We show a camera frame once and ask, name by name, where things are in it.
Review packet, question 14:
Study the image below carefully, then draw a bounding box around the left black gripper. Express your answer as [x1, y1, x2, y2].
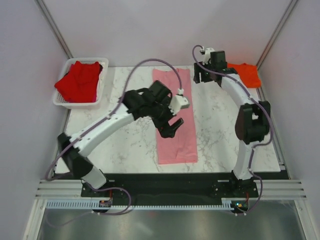
[149, 97, 184, 139]

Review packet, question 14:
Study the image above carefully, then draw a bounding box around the pink t shirt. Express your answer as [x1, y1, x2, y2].
[156, 68, 198, 165]

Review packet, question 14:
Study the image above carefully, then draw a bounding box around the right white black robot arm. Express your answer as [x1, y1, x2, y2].
[193, 46, 273, 198]

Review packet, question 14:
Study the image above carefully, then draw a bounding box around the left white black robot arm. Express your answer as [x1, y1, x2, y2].
[57, 80, 190, 197]

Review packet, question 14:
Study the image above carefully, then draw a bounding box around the folded orange t shirt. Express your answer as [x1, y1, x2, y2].
[227, 63, 262, 89]

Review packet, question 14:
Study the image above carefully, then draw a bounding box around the red t shirt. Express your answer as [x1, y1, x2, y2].
[54, 61, 103, 103]

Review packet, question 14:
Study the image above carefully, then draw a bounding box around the white plastic basket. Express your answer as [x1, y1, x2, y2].
[52, 57, 109, 110]

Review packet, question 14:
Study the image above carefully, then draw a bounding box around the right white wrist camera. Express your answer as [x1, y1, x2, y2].
[199, 47, 215, 65]

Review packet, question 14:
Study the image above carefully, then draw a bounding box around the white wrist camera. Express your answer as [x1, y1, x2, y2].
[168, 94, 190, 115]
[199, 47, 215, 65]

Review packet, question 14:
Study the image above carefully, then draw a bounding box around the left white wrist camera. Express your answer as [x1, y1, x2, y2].
[168, 94, 190, 115]

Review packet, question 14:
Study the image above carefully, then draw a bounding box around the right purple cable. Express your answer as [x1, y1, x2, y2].
[191, 44, 273, 216]

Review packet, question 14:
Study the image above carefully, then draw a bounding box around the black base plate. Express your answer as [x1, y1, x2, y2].
[80, 172, 258, 201]

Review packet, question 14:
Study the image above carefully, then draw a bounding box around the white slotted cable duct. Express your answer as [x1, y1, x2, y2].
[45, 199, 246, 210]

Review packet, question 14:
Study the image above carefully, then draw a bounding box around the aluminium profile rail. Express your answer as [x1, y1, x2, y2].
[35, 179, 307, 200]

